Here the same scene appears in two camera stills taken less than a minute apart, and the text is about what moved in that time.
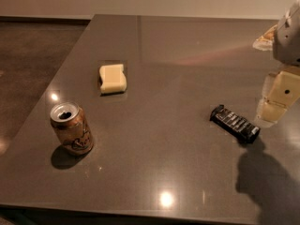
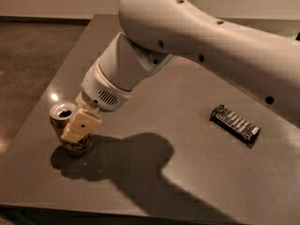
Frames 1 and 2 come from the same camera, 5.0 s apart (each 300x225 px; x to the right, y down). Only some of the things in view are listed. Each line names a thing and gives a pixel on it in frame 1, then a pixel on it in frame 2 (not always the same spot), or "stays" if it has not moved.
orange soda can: x=71 y=127 stays
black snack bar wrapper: x=234 y=124 stays
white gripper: x=288 y=41 to x=101 y=89
